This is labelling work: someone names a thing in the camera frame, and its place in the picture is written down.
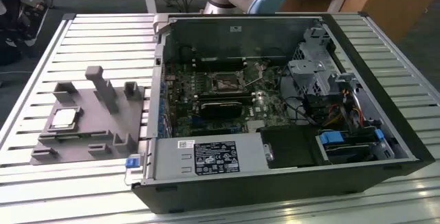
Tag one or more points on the black equipment stand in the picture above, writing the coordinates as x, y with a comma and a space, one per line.
18, 28

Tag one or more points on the black printed label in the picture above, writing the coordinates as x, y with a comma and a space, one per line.
217, 158

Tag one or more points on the metal locking lever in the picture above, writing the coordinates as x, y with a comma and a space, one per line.
253, 82

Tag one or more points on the silver chipset heatsink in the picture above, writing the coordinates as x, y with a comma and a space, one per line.
255, 126

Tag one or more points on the blue case latch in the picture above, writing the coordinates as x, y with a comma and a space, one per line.
133, 163

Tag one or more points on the black RAM slot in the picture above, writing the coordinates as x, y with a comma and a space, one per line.
223, 95
225, 100

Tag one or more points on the silver square CPU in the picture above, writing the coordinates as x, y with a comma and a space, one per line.
65, 117

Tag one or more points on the black PC case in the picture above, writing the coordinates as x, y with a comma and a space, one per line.
241, 195

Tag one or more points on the CPU socket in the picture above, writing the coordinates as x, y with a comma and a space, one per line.
227, 82

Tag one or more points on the wooden cabinet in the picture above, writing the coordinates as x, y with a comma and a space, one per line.
399, 2

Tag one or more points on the black graphics card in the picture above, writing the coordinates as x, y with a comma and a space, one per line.
221, 110

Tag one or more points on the silver drive cage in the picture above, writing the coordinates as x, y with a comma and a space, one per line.
305, 67

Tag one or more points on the black plastic shroud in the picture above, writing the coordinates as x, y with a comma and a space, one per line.
293, 146

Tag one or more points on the silver power supply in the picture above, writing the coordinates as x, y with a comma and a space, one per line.
173, 159

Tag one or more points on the grey parts rack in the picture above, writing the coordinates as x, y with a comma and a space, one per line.
91, 123

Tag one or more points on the green RAM stick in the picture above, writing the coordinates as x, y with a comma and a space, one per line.
69, 137

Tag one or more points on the green motherboard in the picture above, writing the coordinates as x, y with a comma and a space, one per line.
270, 105

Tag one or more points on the small blue clip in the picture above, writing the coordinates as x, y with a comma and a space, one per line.
379, 134

